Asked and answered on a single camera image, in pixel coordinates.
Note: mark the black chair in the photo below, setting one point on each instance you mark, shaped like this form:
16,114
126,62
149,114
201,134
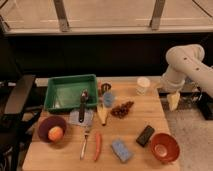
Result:
12,116

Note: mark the white cup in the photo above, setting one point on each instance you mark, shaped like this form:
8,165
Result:
143,84

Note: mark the orange carrot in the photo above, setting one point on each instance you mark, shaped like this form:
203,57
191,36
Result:
98,140

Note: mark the orange fruit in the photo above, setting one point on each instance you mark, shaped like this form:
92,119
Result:
55,133

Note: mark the purple bowl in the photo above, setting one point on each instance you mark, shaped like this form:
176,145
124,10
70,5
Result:
47,124

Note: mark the blue sponge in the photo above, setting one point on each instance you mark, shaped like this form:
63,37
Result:
121,151

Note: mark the red bowl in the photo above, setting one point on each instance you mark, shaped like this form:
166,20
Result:
164,148

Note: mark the green plastic bin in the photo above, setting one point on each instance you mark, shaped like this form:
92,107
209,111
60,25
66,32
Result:
63,93

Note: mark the banana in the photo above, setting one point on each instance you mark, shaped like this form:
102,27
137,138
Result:
102,112

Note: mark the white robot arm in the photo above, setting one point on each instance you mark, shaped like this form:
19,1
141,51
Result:
185,61

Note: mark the blue cup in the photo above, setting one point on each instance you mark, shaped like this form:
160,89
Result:
108,99

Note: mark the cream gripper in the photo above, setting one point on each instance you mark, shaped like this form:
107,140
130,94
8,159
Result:
173,100

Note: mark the black rectangular block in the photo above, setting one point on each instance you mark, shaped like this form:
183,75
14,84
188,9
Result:
145,135

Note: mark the silver fork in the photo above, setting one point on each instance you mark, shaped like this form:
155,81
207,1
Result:
86,135

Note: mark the bunch of grapes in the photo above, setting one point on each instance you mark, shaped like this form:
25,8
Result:
122,110

